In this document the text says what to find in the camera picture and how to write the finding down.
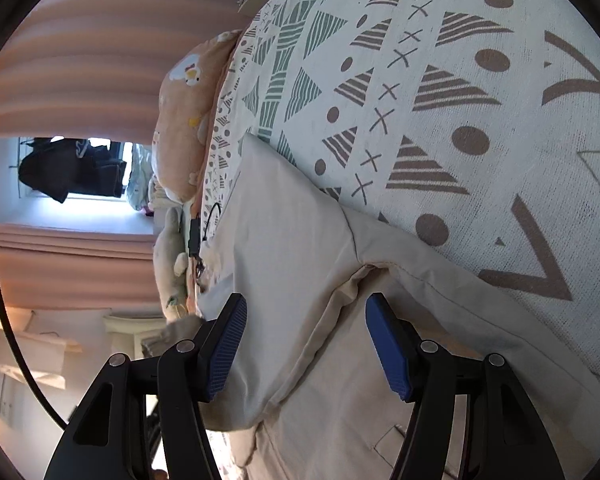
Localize beige large garment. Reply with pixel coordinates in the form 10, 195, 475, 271
142, 131, 600, 480

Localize dark hanging clothes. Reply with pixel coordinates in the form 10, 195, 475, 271
18, 138, 126, 204

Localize cream upholstered headboard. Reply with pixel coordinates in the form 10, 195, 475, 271
102, 315, 166, 360

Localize pink curtain left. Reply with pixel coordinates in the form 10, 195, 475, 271
0, 223, 160, 310

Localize grey plush toy animal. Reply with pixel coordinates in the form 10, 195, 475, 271
152, 207, 196, 323

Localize black small device on bed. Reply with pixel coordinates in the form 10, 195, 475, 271
187, 217, 201, 258

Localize patterned white duvet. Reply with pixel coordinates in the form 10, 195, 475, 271
202, 0, 600, 378

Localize peach cartoon pillow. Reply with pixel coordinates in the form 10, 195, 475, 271
151, 30, 242, 204

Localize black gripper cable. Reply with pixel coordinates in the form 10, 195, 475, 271
0, 226, 69, 430

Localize black cable on bed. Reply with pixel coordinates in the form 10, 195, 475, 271
199, 200, 224, 244

